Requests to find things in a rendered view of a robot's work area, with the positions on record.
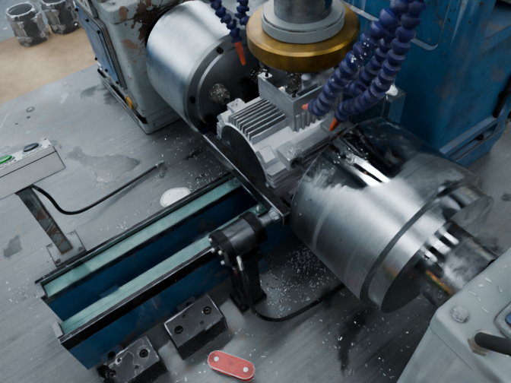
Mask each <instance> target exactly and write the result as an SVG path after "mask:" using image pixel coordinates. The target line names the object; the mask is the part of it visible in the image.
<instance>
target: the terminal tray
mask: <svg viewBox="0 0 511 383"><path fill-rule="evenodd" d="M333 72H334V68H333V67H332V68H329V69H326V70H324V71H318V72H315V74H314V72H313V74H311V73H305V74H302V75H301V77H302V81H301V87H300V88H299V89H298V92H297V93H296V97H295V98H293V97H292V93H291V92H290V89H289V88H287V84H286V83H287V75H286V72H284V71H279V70H276V69H273V68H272V69H271V71H270V72H269V73H268V77H266V76H265V73H264V72H263V73H261V74H259V75H258V83H259V96H260V99H262V98H264V100H265V99H266V100H267V101H269V102H270V103H272V104H273V105H275V107H276V108H278V109H279V111H282V115H283V114H285V118H288V121H289V127H290V129H291V130H292V132H297V133H299V131H300V128H301V129H303V130H304V129H305V125H307V126H308V127H310V123H311V122H312V123H313V124H315V123H316V119H317V120H319V121H320V120H321V116H316V115H312V114H310V113H309V111H307V110H304V109H302V106H303V105H305V104H307V103H308V102H309V101H310V100H312V99H318V96H319V94H320V93H321V92H322V88H323V86H324V85H325V84H327V83H328V79H329V78H330V77H331V76H332V75H333ZM308 74H309V75H308ZM310 74H311V76H310ZM280 81H281V82H280ZM320 83H321V84H322V86H320ZM277 84H278V86H279V87H280V88H278V87H277ZM281 85H282V86H283V88H281ZM285 90H286V91H285ZM343 99H344V93H343V91H341V92H340V94H339V96H338V98H336V100H335V104H334V105H333V106H332V108H331V110H330V111H329V112H327V113H328V114H329V115H331V112H332V110H333V112H335V111H336V107H337V106H338V105H339V104H340V103H342V102H343ZM327 113H326V114H327ZM326 114H325V115H323V116H322V117H323V118H325V117H326Z"/></svg>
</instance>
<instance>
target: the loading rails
mask: <svg viewBox="0 0 511 383"><path fill-rule="evenodd" d="M229 178H230V179H229ZM235 178H236V177H235V176H234V175H233V174H232V173H231V172H230V171H229V172H228V173H225V174H223V175H222V176H220V177H218V178H216V179H215V180H213V181H211V182H209V183H208V184H206V185H204V186H202V187H201V188H199V189H197V190H195V191H193V192H192V193H190V194H188V195H187V196H185V197H183V198H180V199H179V200H178V201H175V202H174V203H172V204H170V205H168V206H167V207H165V208H163V209H162V210H159V211H158V212H156V213H155V214H152V215H150V216H149V217H147V218H145V219H143V220H142V221H140V222H138V223H136V224H135V225H133V226H131V227H129V228H128V229H126V230H124V231H122V232H120V233H119V234H117V235H115V236H114V237H112V238H110V239H108V240H106V241H105V242H102V243H101V244H99V245H97V246H95V247H94V248H92V249H90V250H89V251H87V252H85V253H83V254H82V255H79V256H78V257H76V258H74V259H72V260H70V261H69V262H67V263H65V264H64V265H62V266H60V267H58V268H56V269H55V270H53V271H51V272H49V273H48V274H46V275H44V276H42V277H41V278H39V279H37V280H35V281H34V282H33V283H34V285H35V287H36V291H37V292H38V294H39V296H40V298H41V299H42V300H43V301H44V302H45V303H46V304H47V305H48V306H49V307H50V308H51V309H52V310H53V311H54V313H55V314H56V315H57V316H58V317H59V318H60V319H61V320H62V321H63V322H62V323H61V324H60V323H58V322H57V321H56V322H54V323H52V327H53V330H54V331H55V333H56V336H57V338H58V339H59V342H60V344H61V345H62V346H63V347H64V348H65V349H66V350H67V351H68V352H69V353H70V354H71V355H73V357H74V358H76V359H77V360H78V361H79V362H80V363H81V364H82V365H83V366H84V367H85V368H86V369H91V368H92V367H94V366H95V365H96V364H98V363H99V362H101V361H102V362H105V361H106V360H108V359H109V358H110V357H112V356H114V355H115V354H117V353H118V352H119V351H121V350H123V347H124V346H125V345H127V344H128V343H130V342H132V341H133V340H134V339H136V338H137V337H139V336H141V335H142V334H143V333H145V332H146V331H148V330H150V329H151V328H152V327H154V326H156V325H157V324H159V323H161V322H162V321H163V320H165V319H166V318H168V317H170V316H171V315H172V314H174V313H175V312H177V311H178V312H181V311H182V310H183V309H185V308H186V307H188V306H189V305H191V304H193V303H194V302H195V301H197V300H196V299H197V298H198V297H200V296H201V295H203V294H204V293H206V292H208V291H209V290H210V289H212V288H213V287H215V286H217V285H218V284H219V283H221V282H223V281H224V280H226V279H227V278H228V277H230V272H229V269H228V267H227V266H226V265H221V261H220V259H219V258H218V257H217V256H216V254H215V252H214V253H212V252H211V249H212V247H211V244H210V243H209V242H208V237H209V234H211V233H212V232H214V231H215V230H217V229H222V228H224V227H225V226H227V225H228V224H230V223H232V222H233V221H235V220H237V219H238V218H239V216H240V215H242V214H244V213H245V212H247V211H251V212H253V211H254V212H253V213H254V214H255V212H256V214H258V215H256V216H257V217H258V218H260V217H261V216H263V215H265V214H266V213H268V210H267V209H265V207H264V206H263V205H262V204H261V203H260V202H258V200H257V201H256V200H255V199H253V198H252V197H251V196H250V194H248V193H247V191H245V188H243V187H242V185H240V183H239V182H238V181H237V178H236V180H235V183H236V185H234V184H233V181H234V179H235ZM232 179H233V181H232ZM238 183H239V184H238ZM229 185H230V187H228V186H229ZM232 186H233V187H234V186H235V188H234V189H233V190H232V188H233V187H232ZM258 206H259V209H258V210H259V211H258V210H256V209H257V208H258ZM260 206H261V208H260ZM265 229H266V232H267V234H268V240H267V242H265V243H264V244H262V245H260V246H259V247H260V249H261V250H262V255H264V254H265V253H266V252H268V251H270V250H271V249H273V248H274V247H275V246H277V245H279V244H280V243H282V242H283V241H285V240H286V239H288V238H290V237H291V236H292V235H294V234H295V233H294V232H293V231H292V229H291V228H290V223H288V224H287V225H285V226H282V225H281V224H280V223H279V222H276V223H273V224H272V225H270V226H268V227H266V228H265Z"/></svg>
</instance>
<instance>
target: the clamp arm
mask: <svg viewBox="0 0 511 383"><path fill-rule="evenodd" d="M203 138H204V142H205V146H206V147H207V148H208V149H209V150H210V152H212V153H213V155H215V156H216V157H217V158H218V159H219V161H221V162H222V163H223V164H224V165H225V166H226V167H227V168H228V169H229V171H230V172H231V173H232V174H233V175H234V176H235V177H236V178H237V179H238V180H239V181H240V182H241V183H242V184H243V185H244V186H245V187H246V188H247V189H248V190H249V191H250V192H251V194H252V195H253V196H254V197H255V198H256V199H257V200H258V201H259V202H260V203H261V204H262V205H263V206H264V207H265V208H266V209H267V210H268V212H271V211H273V210H274V211H273V212H271V213H272V215H273V216H274V215H276V214H277V215H278V216H276V217H275V221H276V222H279V223H280V224H281V225H282V226H285V225H287V224H288V223H289V214H290V208H289V207H288V206H287V205H286V204H285V203H284V202H283V201H282V200H281V199H280V198H279V197H278V196H277V195H276V194H275V193H274V192H273V191H272V190H271V189H270V188H269V184H268V183H267V182H264V183H263V182H262V181H261V180H260V179H259V178H258V177H257V176H256V175H255V174H254V173H253V172H252V171H251V170H250V169H249V168H248V167H247V166H246V165H245V164H244V163H243V162H242V161H241V160H240V159H239V158H238V157H237V156H236V155H235V154H234V153H233V152H232V151H231V150H230V149H229V148H228V147H227V146H226V145H225V144H224V143H223V142H222V140H221V138H220V137H219V136H216V135H214V134H213V133H212V132H211V131H210V132H208V133H207V134H205V135H203ZM278 218H279V220H278ZM276 222H275V223H276Z"/></svg>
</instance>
